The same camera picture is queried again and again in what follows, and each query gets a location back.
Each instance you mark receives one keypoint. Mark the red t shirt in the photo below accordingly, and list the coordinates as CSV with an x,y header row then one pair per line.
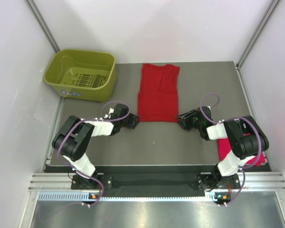
x,y
158,94

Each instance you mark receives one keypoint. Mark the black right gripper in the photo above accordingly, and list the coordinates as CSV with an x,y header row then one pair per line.
x,y
186,117

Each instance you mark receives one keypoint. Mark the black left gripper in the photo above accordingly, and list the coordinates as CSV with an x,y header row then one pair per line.
x,y
132,123

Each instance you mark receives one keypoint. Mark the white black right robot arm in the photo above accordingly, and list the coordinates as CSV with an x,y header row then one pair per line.
x,y
241,150

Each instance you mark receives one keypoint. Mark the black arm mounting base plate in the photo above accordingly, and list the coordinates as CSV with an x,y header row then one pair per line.
x,y
148,180

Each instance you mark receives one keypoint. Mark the folded pink t shirt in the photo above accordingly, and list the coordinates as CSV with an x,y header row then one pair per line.
x,y
224,147

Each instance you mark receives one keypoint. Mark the aluminium frame rail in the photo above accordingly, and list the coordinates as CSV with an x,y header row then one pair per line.
x,y
255,181

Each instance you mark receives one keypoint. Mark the olive green plastic basket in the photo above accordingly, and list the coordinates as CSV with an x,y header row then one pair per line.
x,y
82,74

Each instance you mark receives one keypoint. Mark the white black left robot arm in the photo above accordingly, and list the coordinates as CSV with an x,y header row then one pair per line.
x,y
72,139

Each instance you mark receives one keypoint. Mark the slotted grey cable duct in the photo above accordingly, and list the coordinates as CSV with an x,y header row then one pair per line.
x,y
91,197

